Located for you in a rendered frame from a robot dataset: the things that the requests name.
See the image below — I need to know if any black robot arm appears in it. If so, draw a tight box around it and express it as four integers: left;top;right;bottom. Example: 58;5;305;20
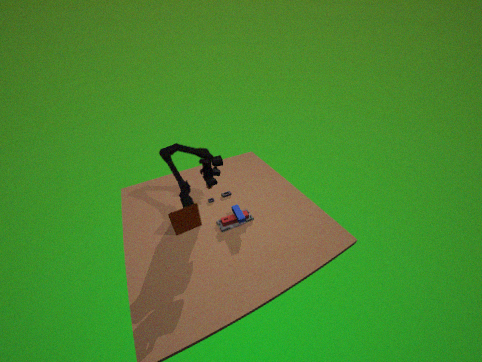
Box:
160;143;223;208

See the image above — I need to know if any red bar with rectangular socket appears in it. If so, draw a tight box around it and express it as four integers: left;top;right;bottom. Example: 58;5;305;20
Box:
221;211;249;227

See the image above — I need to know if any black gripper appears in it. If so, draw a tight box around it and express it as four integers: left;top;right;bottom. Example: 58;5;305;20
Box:
200;168;218;188

